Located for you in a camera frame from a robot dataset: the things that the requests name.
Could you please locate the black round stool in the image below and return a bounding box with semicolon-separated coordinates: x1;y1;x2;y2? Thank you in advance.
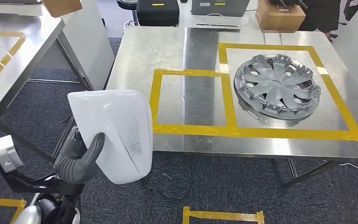
117;0;139;27

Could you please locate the yellow tape marking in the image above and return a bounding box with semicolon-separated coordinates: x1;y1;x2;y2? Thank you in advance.
0;30;26;93

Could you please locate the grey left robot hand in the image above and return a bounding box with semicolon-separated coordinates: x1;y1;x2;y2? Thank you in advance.
54;126;105;184

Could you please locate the person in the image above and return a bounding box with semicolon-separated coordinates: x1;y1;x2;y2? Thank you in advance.
298;0;342;35

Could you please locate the brown cardboard box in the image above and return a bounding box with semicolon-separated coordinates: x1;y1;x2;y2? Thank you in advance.
255;0;306;32
43;0;83;18

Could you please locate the grey plastic wheel hubcap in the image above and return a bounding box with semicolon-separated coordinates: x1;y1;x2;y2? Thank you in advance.
234;54;322;120

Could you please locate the steel workbench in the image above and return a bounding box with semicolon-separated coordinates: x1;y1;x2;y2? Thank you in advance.
106;26;358;190
0;12;94;163

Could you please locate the large yellow tape square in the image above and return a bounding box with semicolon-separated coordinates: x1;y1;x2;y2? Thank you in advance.
218;42;358;142

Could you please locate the black hard case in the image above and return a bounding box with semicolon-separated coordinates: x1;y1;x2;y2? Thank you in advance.
137;0;180;27

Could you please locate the small yellow tape square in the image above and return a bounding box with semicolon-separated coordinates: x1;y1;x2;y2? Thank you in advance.
149;68;238;135

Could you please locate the white curved plastic part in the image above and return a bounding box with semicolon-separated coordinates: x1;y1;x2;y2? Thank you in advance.
67;90;153;185

